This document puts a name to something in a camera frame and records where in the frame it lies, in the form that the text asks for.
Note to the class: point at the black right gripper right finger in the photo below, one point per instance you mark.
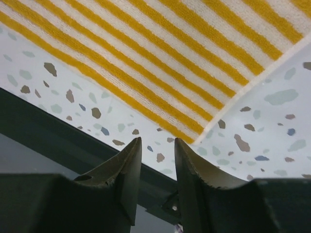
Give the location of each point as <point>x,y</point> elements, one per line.
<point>213,201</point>

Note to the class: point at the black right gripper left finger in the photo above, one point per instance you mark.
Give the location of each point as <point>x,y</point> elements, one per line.
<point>103,200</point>

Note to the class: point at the yellow white striped towel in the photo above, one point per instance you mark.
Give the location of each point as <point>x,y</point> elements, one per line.
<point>181,63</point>

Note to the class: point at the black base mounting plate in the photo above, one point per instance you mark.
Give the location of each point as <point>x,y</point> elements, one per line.
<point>80,152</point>

